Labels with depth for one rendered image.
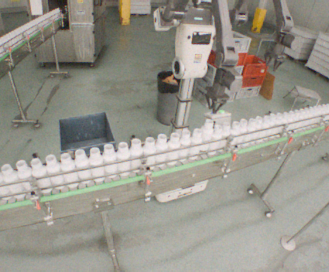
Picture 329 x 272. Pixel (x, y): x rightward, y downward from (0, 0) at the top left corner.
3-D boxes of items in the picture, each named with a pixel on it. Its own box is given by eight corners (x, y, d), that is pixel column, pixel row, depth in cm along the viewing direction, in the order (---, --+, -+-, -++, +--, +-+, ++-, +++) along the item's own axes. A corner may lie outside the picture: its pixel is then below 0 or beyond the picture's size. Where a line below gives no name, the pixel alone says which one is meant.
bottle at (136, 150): (143, 171, 100) (145, 144, 90) (131, 174, 98) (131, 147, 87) (139, 162, 104) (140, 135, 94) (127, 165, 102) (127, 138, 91)
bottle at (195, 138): (199, 159, 110) (206, 133, 99) (189, 161, 108) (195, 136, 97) (194, 151, 114) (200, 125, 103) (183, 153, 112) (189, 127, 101)
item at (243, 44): (219, 54, 284) (223, 38, 270) (201, 44, 310) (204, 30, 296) (247, 52, 311) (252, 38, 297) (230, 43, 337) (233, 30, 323)
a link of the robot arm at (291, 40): (289, 21, 100) (278, 19, 97) (306, 27, 92) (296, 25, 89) (281, 42, 108) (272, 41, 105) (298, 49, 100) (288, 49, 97)
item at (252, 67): (242, 76, 345) (246, 64, 331) (227, 66, 373) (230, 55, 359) (266, 75, 369) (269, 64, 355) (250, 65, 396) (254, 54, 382)
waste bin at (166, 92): (160, 131, 284) (165, 86, 243) (148, 112, 315) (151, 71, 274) (190, 125, 300) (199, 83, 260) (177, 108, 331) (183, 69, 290)
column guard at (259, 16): (255, 33, 896) (261, 8, 825) (249, 30, 923) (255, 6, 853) (260, 33, 910) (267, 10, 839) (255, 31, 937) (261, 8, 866)
